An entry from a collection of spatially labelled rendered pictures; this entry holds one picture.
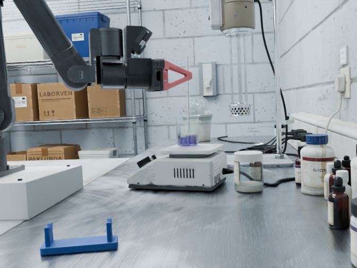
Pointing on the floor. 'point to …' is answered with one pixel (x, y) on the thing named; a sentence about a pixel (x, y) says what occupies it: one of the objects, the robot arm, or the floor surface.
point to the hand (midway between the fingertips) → (188, 75)
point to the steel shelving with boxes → (35, 56)
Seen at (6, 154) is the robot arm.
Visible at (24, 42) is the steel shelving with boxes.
